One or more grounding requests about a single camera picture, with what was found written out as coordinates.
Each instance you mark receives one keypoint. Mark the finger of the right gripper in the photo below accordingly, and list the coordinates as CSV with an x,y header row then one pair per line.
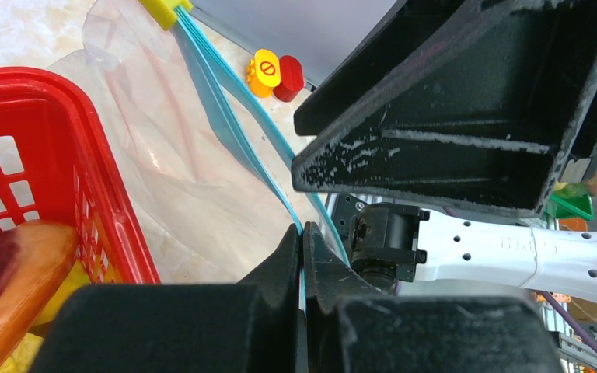
x,y
401,31
486,115

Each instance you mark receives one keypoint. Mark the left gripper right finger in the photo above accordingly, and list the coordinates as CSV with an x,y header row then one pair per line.
x,y
352,327

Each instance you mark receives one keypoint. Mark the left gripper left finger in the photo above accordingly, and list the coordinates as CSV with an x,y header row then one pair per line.
x,y
248,326

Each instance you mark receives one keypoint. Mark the clear zip top bag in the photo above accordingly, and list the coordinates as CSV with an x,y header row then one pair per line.
x,y
206,217

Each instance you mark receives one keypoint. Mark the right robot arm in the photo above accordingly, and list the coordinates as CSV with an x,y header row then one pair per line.
x,y
523,257

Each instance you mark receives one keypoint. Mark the red plastic shopping basket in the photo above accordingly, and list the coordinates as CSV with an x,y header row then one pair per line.
x,y
56,165

